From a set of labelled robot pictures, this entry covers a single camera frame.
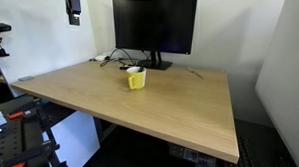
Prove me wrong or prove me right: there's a small grey flat block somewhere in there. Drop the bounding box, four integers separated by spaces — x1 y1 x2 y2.
18 75 35 82

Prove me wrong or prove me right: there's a white panel under desk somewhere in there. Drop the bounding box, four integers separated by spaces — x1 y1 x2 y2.
41 109 103 167

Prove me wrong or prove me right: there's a black perforated metal rack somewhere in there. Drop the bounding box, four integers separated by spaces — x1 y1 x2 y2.
0 93 75 167

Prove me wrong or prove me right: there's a desk height control panel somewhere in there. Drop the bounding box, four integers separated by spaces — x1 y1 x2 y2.
168 142 218 167

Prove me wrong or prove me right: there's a thick black cable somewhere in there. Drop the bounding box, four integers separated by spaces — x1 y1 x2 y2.
99 47 139 69

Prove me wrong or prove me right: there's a yellow mug with white inside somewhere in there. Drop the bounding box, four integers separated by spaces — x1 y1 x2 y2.
125 66 147 91

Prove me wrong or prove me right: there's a computer keyboard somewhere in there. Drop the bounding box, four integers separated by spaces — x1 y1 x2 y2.
222 135 267 167

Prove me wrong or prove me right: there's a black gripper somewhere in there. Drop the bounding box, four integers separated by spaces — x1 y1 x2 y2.
59 0 82 26

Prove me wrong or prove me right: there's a black monitor stand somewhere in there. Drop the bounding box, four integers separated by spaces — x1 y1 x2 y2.
135 50 175 71

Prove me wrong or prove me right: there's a white foam board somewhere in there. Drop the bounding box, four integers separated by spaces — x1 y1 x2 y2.
252 0 299 167
0 0 99 101

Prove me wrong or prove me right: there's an orange handled black clamp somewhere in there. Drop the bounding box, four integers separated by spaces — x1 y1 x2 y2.
0 140 61 167
6 108 38 122

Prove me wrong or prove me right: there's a black computer monitor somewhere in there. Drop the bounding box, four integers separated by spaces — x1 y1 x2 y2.
110 0 198 56

